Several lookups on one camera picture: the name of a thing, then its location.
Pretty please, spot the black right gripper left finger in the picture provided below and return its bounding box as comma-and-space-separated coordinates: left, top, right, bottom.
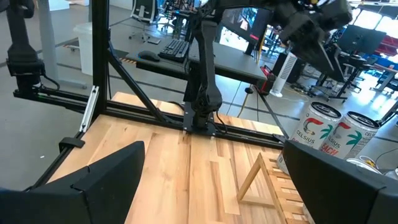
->
0, 141, 146, 224

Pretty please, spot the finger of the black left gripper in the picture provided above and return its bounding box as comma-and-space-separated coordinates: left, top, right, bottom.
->
290, 37, 336, 75

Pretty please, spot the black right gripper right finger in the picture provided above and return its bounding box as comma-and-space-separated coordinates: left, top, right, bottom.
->
282, 139, 398, 224

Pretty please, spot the white Celsius can black lid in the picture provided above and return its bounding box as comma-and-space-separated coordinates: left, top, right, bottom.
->
275, 101, 343, 175
318, 111, 381, 161

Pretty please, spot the wooden slatted shelf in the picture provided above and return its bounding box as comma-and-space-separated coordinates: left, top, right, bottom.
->
236, 152, 315, 224

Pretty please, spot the white tower heater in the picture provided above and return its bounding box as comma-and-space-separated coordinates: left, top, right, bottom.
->
269, 52, 299, 98

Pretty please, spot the black computer monitor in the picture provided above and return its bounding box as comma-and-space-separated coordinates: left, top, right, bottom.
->
337, 24, 387, 55
217, 7, 274, 55

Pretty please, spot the red black device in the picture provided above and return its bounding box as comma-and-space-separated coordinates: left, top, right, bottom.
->
260, 65, 276, 94

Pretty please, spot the black desk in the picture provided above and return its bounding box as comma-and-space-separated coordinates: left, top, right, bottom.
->
126, 37, 268, 85

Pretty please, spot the white aluminium strip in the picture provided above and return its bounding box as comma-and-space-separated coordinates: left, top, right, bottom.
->
79, 85, 100, 134

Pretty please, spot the black keyboard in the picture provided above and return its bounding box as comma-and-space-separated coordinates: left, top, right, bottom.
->
157, 39, 190, 63

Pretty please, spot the black computer mouse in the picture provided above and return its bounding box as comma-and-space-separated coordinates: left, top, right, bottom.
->
137, 50, 161, 62

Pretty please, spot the black office chair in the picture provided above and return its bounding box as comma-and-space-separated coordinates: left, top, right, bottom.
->
129, 0, 159, 43

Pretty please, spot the grey desk leg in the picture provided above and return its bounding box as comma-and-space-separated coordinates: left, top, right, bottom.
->
37, 0, 88, 90

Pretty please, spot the yellow cable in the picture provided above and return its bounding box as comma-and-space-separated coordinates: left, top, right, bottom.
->
238, 91, 252, 118

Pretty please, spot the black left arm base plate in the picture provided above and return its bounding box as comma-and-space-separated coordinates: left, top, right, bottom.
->
182, 102, 218, 136

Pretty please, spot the black aluminium rig frame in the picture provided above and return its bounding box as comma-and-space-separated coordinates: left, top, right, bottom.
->
12, 0, 290, 192

